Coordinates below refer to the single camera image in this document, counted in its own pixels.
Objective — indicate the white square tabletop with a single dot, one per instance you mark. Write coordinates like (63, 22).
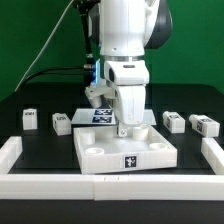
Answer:
(101, 150)

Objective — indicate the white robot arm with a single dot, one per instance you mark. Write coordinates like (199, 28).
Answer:
(117, 33)

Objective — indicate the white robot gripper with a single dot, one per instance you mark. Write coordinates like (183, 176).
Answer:
(128, 80)

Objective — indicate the white U-shaped fence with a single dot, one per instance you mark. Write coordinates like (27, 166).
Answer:
(101, 187)

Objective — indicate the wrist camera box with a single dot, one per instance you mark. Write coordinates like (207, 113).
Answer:
(99, 93)

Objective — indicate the white sheet with markers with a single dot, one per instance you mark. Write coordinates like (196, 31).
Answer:
(94, 117)

